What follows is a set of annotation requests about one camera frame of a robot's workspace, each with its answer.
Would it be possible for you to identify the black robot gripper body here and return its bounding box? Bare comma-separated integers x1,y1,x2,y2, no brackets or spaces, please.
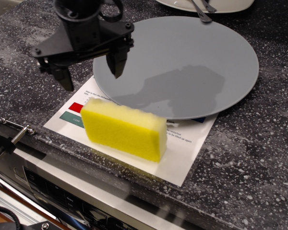
32,0,134,72

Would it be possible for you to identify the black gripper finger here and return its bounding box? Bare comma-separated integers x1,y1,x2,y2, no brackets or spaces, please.
53,68,74,92
106,49,128,79

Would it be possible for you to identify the yellow rectangular sponge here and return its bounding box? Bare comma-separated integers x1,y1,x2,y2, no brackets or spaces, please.
80,98,167,162

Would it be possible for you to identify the grey round plate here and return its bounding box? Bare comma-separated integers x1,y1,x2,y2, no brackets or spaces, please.
93,16,259,120

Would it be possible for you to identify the white plate at top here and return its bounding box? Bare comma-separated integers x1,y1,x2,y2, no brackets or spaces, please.
157,0,254,13

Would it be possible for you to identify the black metal clamp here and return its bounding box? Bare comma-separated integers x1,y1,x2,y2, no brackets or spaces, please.
0,118,36,160

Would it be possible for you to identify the laminated white instruction sheet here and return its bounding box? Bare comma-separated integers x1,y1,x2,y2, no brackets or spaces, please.
44,77,217,186

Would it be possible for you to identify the stainless steel dishwasher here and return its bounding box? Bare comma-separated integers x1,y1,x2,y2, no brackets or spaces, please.
0,146,199,230

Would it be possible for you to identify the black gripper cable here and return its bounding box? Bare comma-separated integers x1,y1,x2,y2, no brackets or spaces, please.
99,0,124,23

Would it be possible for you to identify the silver spoon handle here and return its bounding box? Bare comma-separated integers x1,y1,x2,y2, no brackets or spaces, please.
191,0,212,23

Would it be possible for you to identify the silver fork handle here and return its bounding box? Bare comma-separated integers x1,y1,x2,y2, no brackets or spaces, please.
202,0,217,13

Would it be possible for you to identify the black cable bottom left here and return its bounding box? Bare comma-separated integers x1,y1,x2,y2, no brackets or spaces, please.
0,205,22,230

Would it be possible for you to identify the black bracket with screw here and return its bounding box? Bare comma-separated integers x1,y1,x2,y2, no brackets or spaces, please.
28,221,61,230

